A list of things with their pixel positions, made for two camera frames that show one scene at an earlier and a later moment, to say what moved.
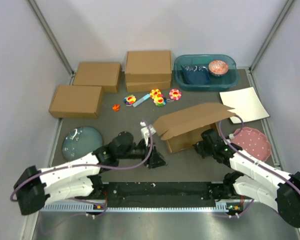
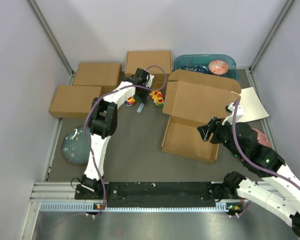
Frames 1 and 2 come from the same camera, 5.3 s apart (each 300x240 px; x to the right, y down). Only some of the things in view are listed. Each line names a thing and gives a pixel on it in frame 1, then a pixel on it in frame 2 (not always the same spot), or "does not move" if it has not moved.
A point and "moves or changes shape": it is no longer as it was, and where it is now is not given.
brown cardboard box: x=183 y=131 moves or changes shape
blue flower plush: x=129 y=100 does not move
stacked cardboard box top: x=146 y=62 does not move
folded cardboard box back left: x=107 y=75 does not move
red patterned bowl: x=218 y=67 does not move
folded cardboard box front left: x=76 y=101 does not move
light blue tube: x=142 y=99 moves or changes shape
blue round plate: x=80 y=141 does not move
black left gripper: x=155 y=160 -> x=143 y=99
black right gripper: x=199 y=147 -> x=214 y=125
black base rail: x=204 y=194 does not move
